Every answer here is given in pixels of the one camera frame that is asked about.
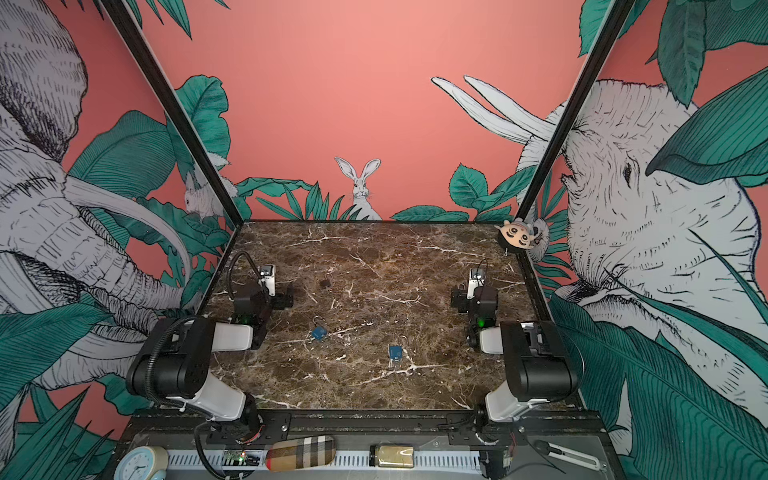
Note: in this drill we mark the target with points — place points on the black front rail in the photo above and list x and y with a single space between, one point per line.
461 427

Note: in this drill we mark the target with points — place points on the cartoon face sticker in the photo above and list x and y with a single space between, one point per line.
517 234

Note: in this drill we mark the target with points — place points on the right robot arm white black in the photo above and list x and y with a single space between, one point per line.
537 366

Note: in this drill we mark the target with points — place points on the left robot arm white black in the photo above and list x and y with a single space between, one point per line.
172 368

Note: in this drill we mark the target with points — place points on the small circuit board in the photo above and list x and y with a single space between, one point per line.
241 459

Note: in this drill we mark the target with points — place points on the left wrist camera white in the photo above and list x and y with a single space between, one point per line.
267 278

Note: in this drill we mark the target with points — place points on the plaid cylindrical case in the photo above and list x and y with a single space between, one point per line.
301 453

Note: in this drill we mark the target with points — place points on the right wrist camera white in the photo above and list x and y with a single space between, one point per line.
476 279

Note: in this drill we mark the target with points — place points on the gold rectangular box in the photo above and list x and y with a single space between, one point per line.
393 456

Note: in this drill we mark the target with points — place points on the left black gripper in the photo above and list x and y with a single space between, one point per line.
279 300

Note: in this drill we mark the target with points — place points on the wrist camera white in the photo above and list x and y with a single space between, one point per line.
267 278
476 279

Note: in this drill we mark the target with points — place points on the white black tool at right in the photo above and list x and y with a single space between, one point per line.
568 455

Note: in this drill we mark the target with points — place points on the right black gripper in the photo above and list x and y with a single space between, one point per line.
459 300

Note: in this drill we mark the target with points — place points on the white round clock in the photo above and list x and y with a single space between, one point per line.
143 463

